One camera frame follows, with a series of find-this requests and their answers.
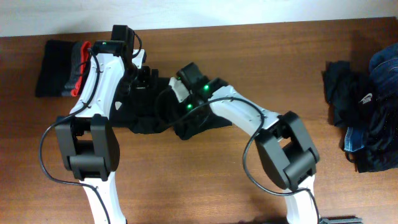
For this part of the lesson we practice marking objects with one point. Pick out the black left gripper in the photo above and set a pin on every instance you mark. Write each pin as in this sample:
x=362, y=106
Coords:
x=146, y=81

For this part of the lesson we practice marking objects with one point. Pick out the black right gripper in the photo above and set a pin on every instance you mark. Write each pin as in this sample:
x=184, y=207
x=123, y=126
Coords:
x=197, y=113

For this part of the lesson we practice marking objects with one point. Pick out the black t-shirt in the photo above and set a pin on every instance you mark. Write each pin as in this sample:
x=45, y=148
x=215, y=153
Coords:
x=149, y=111

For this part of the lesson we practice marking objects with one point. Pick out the black garment red band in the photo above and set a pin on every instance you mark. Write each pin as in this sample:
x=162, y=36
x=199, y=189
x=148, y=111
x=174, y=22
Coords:
x=63, y=69

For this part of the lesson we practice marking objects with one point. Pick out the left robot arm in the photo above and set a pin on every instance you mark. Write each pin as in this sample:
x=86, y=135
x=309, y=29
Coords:
x=87, y=142

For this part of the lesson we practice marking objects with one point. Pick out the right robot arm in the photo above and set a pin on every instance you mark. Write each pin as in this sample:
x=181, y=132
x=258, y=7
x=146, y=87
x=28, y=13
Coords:
x=285, y=148

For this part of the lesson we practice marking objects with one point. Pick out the light blue garment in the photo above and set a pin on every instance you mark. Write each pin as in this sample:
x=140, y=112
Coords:
x=354, y=139

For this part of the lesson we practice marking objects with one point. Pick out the black clothes pile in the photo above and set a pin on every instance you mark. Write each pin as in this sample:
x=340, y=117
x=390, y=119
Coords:
x=356, y=103

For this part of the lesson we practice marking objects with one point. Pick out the blue denim garment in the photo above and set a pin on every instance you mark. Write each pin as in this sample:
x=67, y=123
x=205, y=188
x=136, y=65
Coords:
x=383, y=71

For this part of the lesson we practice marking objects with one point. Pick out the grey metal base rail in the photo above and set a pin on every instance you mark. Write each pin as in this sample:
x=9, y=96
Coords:
x=341, y=221

